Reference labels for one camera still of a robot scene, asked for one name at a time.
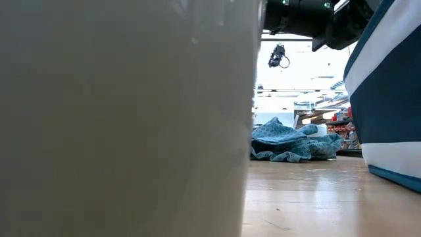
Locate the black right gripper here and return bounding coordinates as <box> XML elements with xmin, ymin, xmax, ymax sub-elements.
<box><xmin>311</xmin><ymin>0</ymin><xmax>382</xmax><ymax>53</ymax></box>

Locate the navy fabric basket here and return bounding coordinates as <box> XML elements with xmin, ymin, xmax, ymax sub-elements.
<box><xmin>343</xmin><ymin>0</ymin><xmax>421</xmax><ymax>194</ymax></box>

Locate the shelf with red items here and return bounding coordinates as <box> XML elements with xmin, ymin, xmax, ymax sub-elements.
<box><xmin>325</xmin><ymin>107</ymin><xmax>362</xmax><ymax>157</ymax></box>

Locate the blue patterned cloth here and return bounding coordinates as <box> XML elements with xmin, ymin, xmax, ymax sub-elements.
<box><xmin>250</xmin><ymin>117</ymin><xmax>345</xmax><ymax>163</ymax></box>

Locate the clear plastic tray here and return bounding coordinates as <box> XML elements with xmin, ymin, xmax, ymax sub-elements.
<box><xmin>0</xmin><ymin>0</ymin><xmax>266</xmax><ymax>237</ymax></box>

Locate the hanging black camera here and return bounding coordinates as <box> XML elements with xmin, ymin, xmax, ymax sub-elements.
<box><xmin>268</xmin><ymin>43</ymin><xmax>291</xmax><ymax>69</ymax></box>

